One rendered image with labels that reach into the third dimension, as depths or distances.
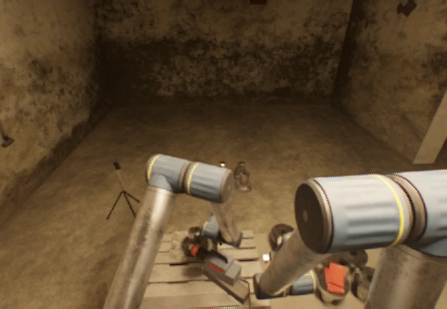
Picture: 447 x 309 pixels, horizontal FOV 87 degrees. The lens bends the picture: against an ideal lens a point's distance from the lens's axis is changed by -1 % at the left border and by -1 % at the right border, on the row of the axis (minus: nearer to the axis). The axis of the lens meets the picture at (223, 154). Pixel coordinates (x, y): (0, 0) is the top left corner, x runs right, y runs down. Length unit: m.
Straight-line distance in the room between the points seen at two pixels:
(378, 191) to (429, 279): 0.26
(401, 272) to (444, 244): 0.11
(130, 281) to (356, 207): 0.85
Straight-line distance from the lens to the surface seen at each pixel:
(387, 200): 0.53
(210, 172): 0.97
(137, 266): 1.07
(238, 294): 2.22
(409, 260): 0.69
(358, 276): 2.56
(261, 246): 2.80
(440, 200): 0.61
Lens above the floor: 2.16
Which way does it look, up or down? 30 degrees down
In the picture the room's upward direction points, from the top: 1 degrees clockwise
